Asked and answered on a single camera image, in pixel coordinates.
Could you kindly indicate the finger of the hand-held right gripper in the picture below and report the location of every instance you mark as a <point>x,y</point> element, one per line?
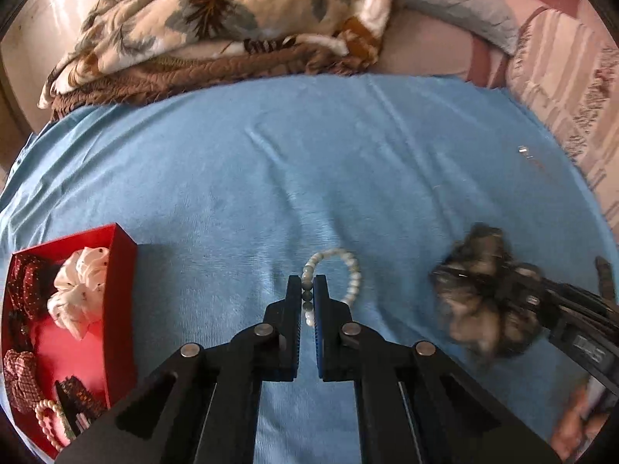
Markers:
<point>524,295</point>
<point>604,278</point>

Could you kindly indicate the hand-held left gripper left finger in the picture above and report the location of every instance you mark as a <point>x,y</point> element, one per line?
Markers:
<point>285,333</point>

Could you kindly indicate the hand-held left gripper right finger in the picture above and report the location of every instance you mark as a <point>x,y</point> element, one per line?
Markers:
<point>325,333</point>

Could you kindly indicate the grey sheer scrunchie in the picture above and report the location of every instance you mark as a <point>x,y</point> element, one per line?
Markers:
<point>476,295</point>

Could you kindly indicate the red box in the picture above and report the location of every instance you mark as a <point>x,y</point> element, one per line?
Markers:
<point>92,348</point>

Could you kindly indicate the white dark-dotted scrunchie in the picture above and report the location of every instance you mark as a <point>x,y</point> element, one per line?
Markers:
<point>80,290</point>

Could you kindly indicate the black hair claw clip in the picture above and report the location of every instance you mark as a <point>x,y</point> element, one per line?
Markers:
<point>80,406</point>

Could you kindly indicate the red white-dotted scrunchie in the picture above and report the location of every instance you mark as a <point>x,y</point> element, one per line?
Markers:
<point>31,285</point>

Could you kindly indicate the red white plaid scrunchie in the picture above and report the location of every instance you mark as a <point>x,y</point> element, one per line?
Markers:
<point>22,382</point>

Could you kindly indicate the person's right hand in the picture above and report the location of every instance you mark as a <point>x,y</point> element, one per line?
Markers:
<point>575,425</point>

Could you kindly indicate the small silver clasp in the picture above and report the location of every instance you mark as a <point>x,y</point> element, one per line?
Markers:
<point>523,151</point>

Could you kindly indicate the pink striped pillow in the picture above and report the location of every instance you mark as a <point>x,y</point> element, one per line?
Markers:
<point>570,77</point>

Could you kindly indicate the pink bedsheet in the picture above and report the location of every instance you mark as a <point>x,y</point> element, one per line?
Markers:
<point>425,53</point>

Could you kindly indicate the grey quilted pillow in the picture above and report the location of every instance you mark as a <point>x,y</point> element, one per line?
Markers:
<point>449,5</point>

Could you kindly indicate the floral leaf quilt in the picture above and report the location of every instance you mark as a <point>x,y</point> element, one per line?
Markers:
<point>193,19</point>

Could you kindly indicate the brown wooden furniture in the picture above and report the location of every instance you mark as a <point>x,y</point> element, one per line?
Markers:
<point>12,106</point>

